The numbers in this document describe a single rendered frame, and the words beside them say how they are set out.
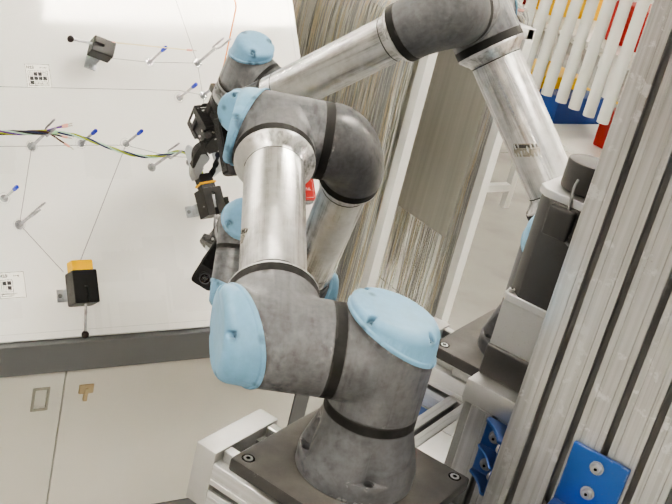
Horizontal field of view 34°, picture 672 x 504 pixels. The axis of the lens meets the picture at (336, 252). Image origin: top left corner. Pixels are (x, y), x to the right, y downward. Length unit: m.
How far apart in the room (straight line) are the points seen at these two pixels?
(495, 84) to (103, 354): 0.91
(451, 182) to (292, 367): 2.01
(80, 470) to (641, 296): 1.41
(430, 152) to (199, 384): 1.22
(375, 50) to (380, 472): 0.71
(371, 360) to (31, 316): 0.99
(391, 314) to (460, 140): 1.93
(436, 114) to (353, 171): 1.66
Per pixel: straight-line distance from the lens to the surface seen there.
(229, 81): 2.04
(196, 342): 2.24
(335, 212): 1.70
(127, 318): 2.18
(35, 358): 2.12
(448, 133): 3.21
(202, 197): 2.21
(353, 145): 1.58
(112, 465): 2.40
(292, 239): 1.37
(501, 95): 1.81
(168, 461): 2.45
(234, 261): 1.89
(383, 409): 1.29
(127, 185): 2.24
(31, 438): 2.28
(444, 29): 1.71
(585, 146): 5.11
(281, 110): 1.56
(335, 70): 1.78
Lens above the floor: 1.94
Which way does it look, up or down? 23 degrees down
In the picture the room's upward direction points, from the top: 14 degrees clockwise
